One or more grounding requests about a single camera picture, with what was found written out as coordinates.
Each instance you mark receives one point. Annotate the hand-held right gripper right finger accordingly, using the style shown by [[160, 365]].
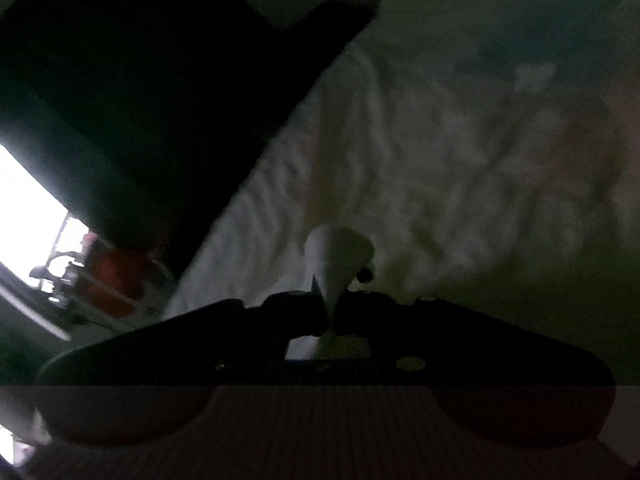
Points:
[[361, 316]]

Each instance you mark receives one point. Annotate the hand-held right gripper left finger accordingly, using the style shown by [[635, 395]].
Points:
[[300, 316]]

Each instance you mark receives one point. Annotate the white garment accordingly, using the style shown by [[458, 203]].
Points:
[[332, 260]]

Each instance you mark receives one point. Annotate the clothes drying rack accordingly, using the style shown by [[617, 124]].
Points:
[[70, 285]]

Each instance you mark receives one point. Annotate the red cloth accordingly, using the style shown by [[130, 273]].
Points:
[[117, 272]]

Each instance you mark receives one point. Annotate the pastel bed blanket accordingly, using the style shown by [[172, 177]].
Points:
[[475, 160]]

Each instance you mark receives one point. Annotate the dark wardrobe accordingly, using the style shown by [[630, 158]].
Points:
[[150, 85]]

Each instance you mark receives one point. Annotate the bright window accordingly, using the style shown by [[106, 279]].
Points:
[[25, 210]]

